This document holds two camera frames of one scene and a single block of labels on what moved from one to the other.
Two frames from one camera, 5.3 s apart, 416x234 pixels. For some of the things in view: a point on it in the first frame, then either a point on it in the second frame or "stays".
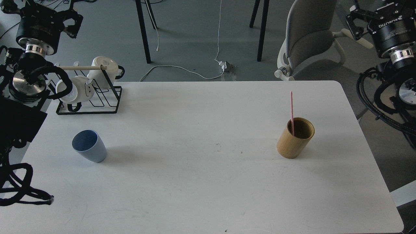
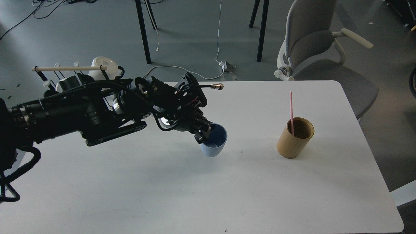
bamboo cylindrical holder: x=291 y=147 stays
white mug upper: x=98 y=79 stays
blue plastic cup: x=88 y=143 to x=214 y=144
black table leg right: x=266 y=4 stays
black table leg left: x=139 y=7 stays
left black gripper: x=40 y=27 to x=177 y=107
